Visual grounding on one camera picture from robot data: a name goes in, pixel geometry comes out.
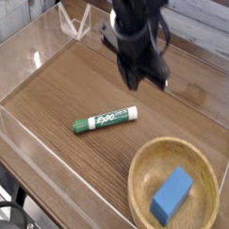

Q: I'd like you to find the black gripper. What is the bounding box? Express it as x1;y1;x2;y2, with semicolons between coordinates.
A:
99;9;171;90

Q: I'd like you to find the blue rectangular block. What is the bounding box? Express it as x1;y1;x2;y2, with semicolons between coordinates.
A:
150;167;194;227

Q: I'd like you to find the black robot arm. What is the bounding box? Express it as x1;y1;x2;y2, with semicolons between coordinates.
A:
99;0;171;90

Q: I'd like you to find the brown wooden bowl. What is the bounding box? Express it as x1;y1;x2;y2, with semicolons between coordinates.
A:
127;137;220;229

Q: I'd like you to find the green Expo marker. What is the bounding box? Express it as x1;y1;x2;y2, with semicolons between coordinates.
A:
73;106;139;134

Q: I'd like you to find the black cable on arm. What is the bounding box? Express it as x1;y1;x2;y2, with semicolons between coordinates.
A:
146;10;172;57

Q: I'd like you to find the clear acrylic enclosure wall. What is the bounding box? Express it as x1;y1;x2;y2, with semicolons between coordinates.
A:
0;0;229;229

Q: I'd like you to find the black metal table frame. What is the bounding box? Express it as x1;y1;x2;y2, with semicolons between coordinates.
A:
7;186;45;229

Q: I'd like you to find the black cable lower left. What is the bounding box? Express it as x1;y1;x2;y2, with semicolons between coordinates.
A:
0;200;28;229

